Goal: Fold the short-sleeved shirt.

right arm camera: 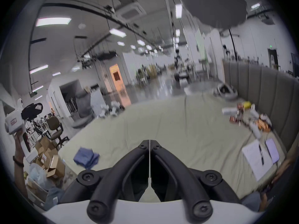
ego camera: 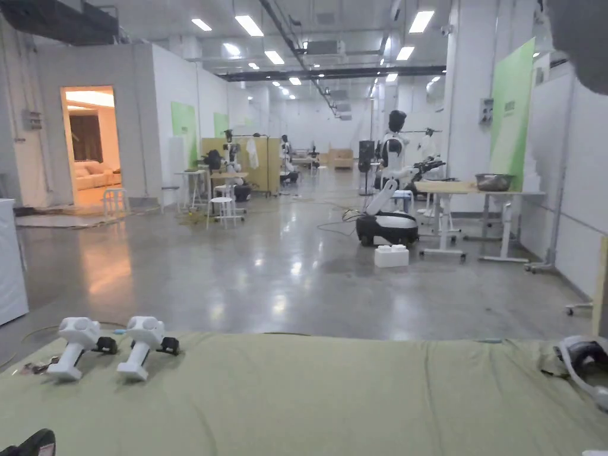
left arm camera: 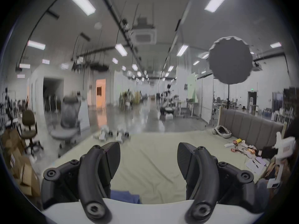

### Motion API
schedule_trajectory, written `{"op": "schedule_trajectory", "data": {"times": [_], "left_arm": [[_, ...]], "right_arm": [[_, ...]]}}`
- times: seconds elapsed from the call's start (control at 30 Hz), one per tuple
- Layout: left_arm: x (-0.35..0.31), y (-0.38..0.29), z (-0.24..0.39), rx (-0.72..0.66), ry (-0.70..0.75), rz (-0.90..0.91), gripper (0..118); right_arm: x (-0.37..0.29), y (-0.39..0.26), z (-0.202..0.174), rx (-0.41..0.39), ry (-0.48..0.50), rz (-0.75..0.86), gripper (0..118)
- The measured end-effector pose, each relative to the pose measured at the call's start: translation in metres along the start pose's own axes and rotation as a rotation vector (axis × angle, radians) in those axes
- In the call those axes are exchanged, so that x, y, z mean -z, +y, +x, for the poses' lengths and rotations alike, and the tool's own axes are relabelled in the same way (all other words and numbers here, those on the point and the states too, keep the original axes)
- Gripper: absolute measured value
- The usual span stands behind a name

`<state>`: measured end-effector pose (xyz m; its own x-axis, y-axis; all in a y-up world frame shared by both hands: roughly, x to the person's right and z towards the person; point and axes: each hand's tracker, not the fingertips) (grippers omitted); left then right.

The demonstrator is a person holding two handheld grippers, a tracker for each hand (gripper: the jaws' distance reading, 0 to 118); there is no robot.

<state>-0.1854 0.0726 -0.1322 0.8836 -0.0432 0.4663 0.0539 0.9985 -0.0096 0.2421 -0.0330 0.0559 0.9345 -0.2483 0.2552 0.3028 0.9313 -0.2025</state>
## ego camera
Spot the white spare hand-held gripper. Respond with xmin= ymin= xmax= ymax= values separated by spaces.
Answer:
xmin=46 ymin=316 xmax=119 ymax=382
xmin=116 ymin=315 xmax=181 ymax=384

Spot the white and black headset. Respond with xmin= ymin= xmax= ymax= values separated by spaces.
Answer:
xmin=552 ymin=334 xmax=608 ymax=412

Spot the wooden board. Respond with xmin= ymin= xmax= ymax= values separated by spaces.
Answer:
xmin=591 ymin=235 xmax=608 ymax=336

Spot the white appliance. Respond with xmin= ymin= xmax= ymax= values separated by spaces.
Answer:
xmin=0 ymin=198 xmax=30 ymax=327

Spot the white metal rack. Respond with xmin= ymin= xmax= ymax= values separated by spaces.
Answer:
xmin=102 ymin=187 xmax=130 ymax=220

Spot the pale sofa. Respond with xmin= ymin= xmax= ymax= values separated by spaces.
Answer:
xmin=75 ymin=160 xmax=122 ymax=192

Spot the bed with pale green sheet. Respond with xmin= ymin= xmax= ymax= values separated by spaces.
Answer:
xmin=0 ymin=330 xmax=608 ymax=456

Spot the white foam box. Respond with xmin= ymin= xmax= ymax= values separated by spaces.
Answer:
xmin=373 ymin=244 xmax=410 ymax=268

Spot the white table with metal bowl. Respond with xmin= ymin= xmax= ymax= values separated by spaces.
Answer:
xmin=414 ymin=173 xmax=547 ymax=264

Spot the white round stool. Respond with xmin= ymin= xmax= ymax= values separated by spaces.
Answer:
xmin=206 ymin=197 xmax=246 ymax=231

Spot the white humanoid robot, black base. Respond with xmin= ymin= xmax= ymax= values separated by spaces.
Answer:
xmin=356 ymin=109 xmax=447 ymax=248

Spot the white folding table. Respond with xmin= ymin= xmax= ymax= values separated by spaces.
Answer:
xmin=173 ymin=170 xmax=211 ymax=212

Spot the blue plastic stool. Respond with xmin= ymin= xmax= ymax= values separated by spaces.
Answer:
xmin=391 ymin=189 xmax=415 ymax=213

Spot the white robot at wooden desk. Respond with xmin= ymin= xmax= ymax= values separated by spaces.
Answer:
xmin=201 ymin=129 xmax=252 ymax=202

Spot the beige folding screen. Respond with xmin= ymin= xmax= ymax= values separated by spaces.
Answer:
xmin=201 ymin=137 xmax=282 ymax=197

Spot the black standing fan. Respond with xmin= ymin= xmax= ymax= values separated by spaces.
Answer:
xmin=357 ymin=140 xmax=377 ymax=197

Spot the wooden crate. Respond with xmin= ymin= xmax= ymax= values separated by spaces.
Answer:
xmin=327 ymin=147 xmax=355 ymax=170

